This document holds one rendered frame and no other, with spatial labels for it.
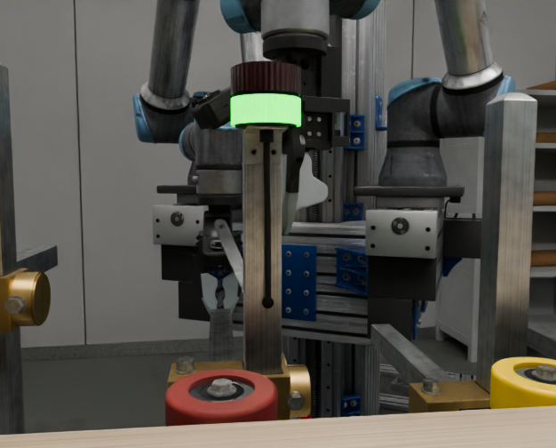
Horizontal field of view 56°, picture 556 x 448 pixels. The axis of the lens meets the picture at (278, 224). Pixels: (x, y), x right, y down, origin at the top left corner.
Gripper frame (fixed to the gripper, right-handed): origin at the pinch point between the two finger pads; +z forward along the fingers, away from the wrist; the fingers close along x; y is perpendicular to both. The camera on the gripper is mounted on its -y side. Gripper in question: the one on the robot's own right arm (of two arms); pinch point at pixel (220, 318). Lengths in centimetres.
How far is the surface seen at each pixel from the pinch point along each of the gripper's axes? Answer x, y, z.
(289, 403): -6.4, -37.6, -1.9
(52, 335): 97, 223, 68
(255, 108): -3, -42, -29
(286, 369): -6.4, -35.4, -4.4
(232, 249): -1.4, -27.4, -15.2
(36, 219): 103, 223, 0
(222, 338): -0.2, -21.5, -3.4
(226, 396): -0.4, -49.1, -7.8
